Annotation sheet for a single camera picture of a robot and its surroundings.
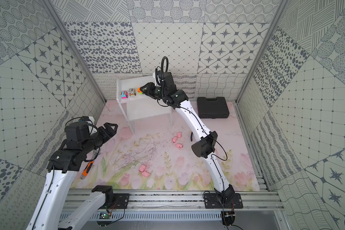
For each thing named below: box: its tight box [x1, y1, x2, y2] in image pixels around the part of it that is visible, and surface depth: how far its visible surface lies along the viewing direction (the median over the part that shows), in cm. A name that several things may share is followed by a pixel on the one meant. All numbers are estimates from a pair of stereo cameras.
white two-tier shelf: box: [116, 75, 173, 135], surface depth 86 cm
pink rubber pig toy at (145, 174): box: [141, 171, 151, 178], surface depth 83 cm
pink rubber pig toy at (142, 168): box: [138, 164, 147, 173], surface depth 86 cm
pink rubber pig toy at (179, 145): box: [175, 142, 184, 150], surface depth 95 cm
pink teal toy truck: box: [120, 90, 129, 99], surface depth 76 cm
